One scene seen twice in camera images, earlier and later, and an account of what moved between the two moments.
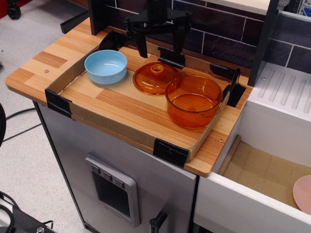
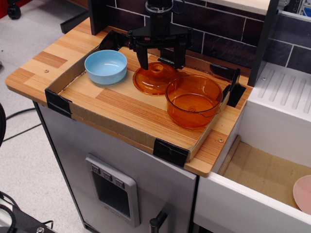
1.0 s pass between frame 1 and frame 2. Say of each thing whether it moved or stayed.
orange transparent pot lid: stayed
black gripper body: moved
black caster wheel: stayed
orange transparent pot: stayed
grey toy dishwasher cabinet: stayed
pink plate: stayed
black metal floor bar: stayed
